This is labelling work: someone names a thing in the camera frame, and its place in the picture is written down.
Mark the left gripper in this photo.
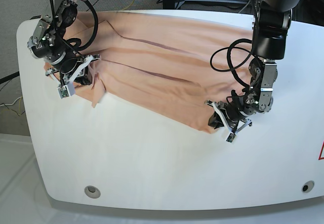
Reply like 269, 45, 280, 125
205, 100, 252, 135

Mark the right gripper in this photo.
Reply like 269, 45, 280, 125
46, 55, 100, 86

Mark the peach pink T-shirt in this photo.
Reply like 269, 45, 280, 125
71, 12, 252, 134

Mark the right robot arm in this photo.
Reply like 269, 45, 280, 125
27, 0, 99, 86

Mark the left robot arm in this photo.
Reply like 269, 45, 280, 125
205, 0, 299, 142

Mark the black bar at left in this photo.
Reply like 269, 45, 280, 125
0, 71, 20, 84

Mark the red triangle sticker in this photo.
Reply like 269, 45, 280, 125
318, 142, 324, 160

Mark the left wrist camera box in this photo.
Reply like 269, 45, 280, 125
226, 132, 236, 143

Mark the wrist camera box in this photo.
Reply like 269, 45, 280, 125
226, 132, 236, 143
57, 83, 75, 99

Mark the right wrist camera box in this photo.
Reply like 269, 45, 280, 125
57, 83, 75, 99

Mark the yellow floor cable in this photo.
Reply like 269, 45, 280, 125
0, 97, 23, 117

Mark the white cable at left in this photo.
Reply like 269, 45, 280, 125
0, 96, 23, 108

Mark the left table cable grommet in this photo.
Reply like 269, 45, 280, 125
85, 186, 101, 199

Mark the table cable grommet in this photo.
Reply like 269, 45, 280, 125
302, 181, 315, 193
85, 186, 101, 199

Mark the right table cable grommet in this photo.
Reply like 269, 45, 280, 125
302, 181, 315, 193

